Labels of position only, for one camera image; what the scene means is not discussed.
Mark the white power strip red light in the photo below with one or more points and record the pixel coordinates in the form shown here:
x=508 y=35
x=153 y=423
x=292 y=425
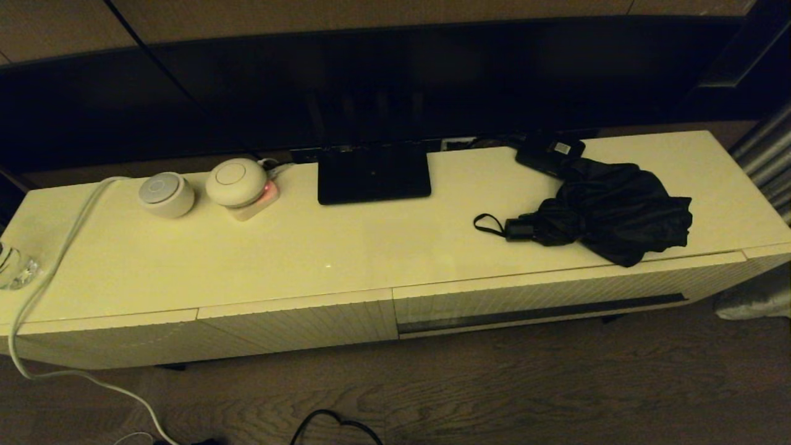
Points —
x=258 y=209

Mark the black umbrella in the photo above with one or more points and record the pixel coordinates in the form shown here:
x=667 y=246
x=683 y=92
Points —
x=618 y=210

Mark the black box with white label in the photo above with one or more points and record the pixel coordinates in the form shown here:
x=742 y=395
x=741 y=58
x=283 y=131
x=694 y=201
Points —
x=547 y=153

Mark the white cabinet drawer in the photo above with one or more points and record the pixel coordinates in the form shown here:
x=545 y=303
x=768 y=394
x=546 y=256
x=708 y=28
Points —
x=494 y=296

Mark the white round dome device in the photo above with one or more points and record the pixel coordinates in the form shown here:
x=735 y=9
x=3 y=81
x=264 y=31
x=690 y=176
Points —
x=235 y=180

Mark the black television base plate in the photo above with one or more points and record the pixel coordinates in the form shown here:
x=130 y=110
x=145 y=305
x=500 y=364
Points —
x=374 y=176

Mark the large black television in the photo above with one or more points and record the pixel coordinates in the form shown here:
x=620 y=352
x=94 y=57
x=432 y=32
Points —
x=371 y=80

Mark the white speaker with grey top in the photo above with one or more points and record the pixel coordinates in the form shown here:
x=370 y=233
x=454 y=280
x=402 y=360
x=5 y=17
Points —
x=165 y=194

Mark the white ribbed cabinet front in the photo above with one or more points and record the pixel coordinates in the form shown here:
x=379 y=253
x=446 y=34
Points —
x=296 y=321
x=93 y=343

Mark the clear glass object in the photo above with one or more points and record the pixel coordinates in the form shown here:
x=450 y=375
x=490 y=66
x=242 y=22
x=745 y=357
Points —
x=15 y=269

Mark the white tv cabinet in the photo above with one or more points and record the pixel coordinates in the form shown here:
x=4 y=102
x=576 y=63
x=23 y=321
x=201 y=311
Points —
x=371 y=247

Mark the dark framed wall panel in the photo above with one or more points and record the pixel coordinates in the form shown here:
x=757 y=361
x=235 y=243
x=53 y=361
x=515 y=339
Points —
x=741 y=59

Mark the white wall socket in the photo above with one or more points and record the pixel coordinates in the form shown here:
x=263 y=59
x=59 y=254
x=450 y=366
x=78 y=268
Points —
x=457 y=143

